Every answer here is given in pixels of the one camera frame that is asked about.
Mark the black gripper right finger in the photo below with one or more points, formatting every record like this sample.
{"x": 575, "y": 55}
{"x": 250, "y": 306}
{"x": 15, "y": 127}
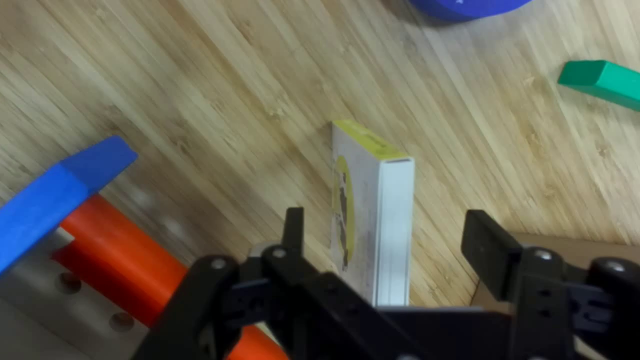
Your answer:
{"x": 529, "y": 280}

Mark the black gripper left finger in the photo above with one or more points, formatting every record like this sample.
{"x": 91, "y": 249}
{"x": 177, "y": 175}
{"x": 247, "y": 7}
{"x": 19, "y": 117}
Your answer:
{"x": 318, "y": 317}

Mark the white yellow small book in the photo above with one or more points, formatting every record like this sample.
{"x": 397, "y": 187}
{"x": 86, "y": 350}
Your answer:
{"x": 372, "y": 201}

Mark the blue masking tape roll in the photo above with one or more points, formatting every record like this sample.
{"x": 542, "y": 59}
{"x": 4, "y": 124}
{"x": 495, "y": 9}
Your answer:
{"x": 463, "y": 11}

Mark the open cardboard box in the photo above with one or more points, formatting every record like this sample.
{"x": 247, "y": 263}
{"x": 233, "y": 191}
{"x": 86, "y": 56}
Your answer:
{"x": 576, "y": 252}

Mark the green block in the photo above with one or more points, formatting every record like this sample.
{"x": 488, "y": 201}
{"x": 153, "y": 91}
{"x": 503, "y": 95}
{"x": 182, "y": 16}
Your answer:
{"x": 604, "y": 81}

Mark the blue orange wooden toy bench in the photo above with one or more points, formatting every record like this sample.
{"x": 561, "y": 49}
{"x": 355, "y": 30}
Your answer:
{"x": 78, "y": 279}

